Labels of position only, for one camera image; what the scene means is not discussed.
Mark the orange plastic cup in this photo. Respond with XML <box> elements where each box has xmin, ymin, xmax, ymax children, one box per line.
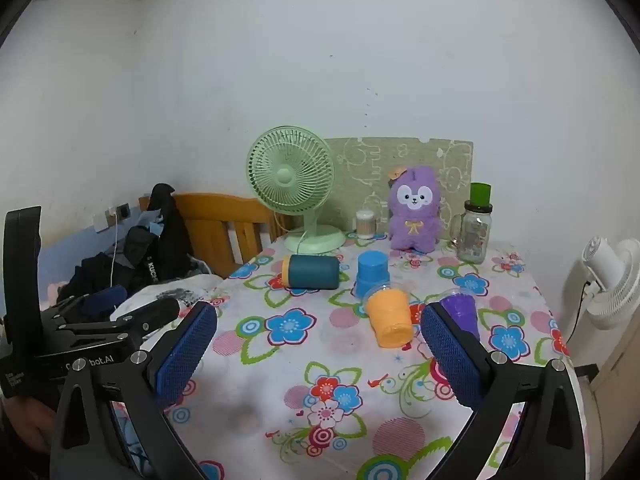
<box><xmin>363</xmin><ymin>283</ymin><xmax>413</xmax><ymax>349</ymax></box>

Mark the purple plastic cup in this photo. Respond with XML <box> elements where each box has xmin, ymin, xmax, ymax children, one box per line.
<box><xmin>440</xmin><ymin>292</ymin><xmax>480</xmax><ymax>340</ymax></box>

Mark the blue plastic cup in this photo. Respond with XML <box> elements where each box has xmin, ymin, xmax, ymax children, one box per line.
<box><xmin>355</xmin><ymin>250</ymin><xmax>390</xmax><ymax>299</ymax></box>

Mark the person left hand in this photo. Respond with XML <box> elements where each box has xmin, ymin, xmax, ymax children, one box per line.
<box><xmin>1</xmin><ymin>396</ymin><xmax>55</xmax><ymax>453</ymax></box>

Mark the blue bed sheet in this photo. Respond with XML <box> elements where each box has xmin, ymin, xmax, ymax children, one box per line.
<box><xmin>38</xmin><ymin>226</ymin><xmax>158</xmax><ymax>318</ymax></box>

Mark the white printed cloth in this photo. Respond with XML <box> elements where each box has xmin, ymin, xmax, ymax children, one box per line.
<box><xmin>110</xmin><ymin>274</ymin><xmax>224</xmax><ymax>321</ymax></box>

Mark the black bag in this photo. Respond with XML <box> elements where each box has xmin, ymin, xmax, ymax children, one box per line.
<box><xmin>58</xmin><ymin>183</ymin><xmax>208</xmax><ymax>301</ymax></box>

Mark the white standing fan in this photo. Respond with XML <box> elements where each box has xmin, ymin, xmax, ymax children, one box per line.
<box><xmin>570</xmin><ymin>236</ymin><xmax>639</xmax><ymax>361</ymax></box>

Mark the floral tablecloth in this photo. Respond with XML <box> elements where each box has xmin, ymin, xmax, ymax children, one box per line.
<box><xmin>166</xmin><ymin>235</ymin><xmax>568</xmax><ymax>479</ymax></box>

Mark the dark teal tumbler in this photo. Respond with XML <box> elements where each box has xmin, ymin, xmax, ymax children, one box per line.
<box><xmin>281</xmin><ymin>255</ymin><xmax>340</xmax><ymax>289</ymax></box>

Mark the glass jar green lid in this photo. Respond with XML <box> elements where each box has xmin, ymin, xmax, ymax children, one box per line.
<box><xmin>449</xmin><ymin>182</ymin><xmax>494</xmax><ymax>264</ymax></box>

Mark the purple plush toy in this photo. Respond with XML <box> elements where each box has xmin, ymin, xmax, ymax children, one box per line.
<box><xmin>387</xmin><ymin>166</ymin><xmax>442</xmax><ymax>254</ymax></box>

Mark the green desk fan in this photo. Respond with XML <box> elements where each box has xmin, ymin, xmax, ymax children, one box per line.
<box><xmin>246</xmin><ymin>126</ymin><xmax>346</xmax><ymax>255</ymax></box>

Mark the cotton swab container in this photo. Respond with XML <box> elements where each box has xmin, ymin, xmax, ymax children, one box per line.
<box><xmin>355</xmin><ymin>209</ymin><xmax>378</xmax><ymax>240</ymax></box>

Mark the green patterned board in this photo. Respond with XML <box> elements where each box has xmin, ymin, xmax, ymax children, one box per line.
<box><xmin>319</xmin><ymin>136</ymin><xmax>474</xmax><ymax>237</ymax></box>

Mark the white charging cable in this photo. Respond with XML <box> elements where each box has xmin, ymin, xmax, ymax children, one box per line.
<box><xmin>108</xmin><ymin>210</ymin><xmax>122</xmax><ymax>281</ymax></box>

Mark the white wall socket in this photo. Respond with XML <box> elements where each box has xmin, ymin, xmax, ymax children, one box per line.
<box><xmin>92</xmin><ymin>203</ymin><xmax>131</xmax><ymax>233</ymax></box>

